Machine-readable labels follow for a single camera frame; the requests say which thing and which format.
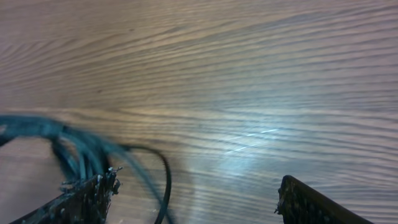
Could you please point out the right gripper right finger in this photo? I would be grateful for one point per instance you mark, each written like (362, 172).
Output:
(300, 204)

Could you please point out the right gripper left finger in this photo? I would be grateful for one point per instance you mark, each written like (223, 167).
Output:
(85, 202)

